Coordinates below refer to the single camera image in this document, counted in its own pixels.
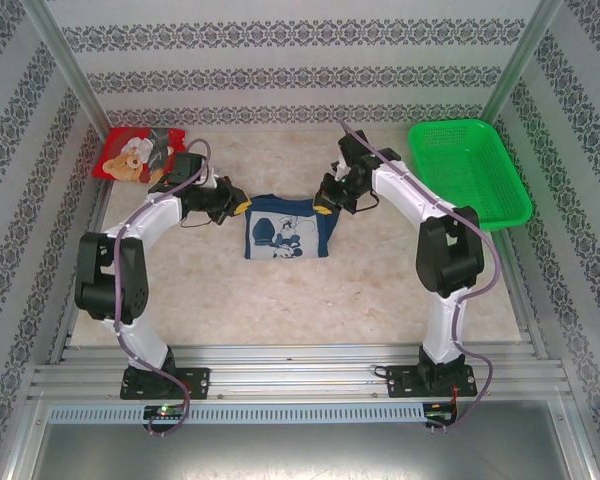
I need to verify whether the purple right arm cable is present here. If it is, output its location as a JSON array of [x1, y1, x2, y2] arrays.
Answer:
[[338, 118, 501, 432]]

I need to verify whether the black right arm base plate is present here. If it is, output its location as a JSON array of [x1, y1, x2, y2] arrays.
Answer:
[[385, 363, 479, 400]]

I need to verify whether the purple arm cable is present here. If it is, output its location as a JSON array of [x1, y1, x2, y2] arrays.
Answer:
[[112, 138, 212, 437], [338, 118, 501, 432]]

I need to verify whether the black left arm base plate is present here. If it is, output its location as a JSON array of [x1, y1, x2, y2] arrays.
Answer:
[[119, 367, 212, 401]]

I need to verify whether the white slotted cable duct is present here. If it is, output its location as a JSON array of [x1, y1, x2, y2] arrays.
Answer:
[[47, 403, 426, 425]]

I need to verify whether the aluminium frame post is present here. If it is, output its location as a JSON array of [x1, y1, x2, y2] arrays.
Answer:
[[22, 0, 124, 151], [479, 0, 566, 124]]

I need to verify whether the green plastic basket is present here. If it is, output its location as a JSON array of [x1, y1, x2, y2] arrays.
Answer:
[[407, 118, 534, 234]]

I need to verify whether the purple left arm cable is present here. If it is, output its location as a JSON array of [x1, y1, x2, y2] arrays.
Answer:
[[112, 138, 212, 437]]

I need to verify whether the red teddy bear t-shirt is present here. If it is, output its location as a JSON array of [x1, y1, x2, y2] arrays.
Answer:
[[90, 126, 189, 187]]

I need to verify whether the dark blue t-shirt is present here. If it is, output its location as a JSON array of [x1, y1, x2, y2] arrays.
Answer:
[[243, 195, 342, 262]]

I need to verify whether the aluminium mounting rail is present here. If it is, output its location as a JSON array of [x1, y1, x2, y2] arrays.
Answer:
[[27, 342, 566, 402]]

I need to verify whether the grey metal shelf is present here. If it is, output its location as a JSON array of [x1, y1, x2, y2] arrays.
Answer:
[[9, 397, 599, 480]]

